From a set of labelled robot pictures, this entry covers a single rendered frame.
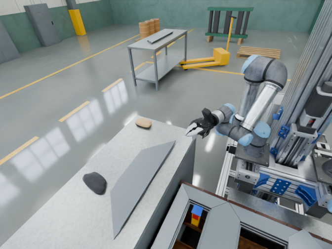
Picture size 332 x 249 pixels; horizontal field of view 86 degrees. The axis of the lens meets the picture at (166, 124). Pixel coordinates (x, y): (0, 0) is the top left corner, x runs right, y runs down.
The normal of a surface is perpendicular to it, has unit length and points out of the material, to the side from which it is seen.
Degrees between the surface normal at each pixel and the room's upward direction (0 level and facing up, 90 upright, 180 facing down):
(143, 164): 0
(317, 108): 90
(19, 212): 0
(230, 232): 0
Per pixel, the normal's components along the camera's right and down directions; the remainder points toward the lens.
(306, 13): -0.42, 0.59
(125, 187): -0.04, -0.77
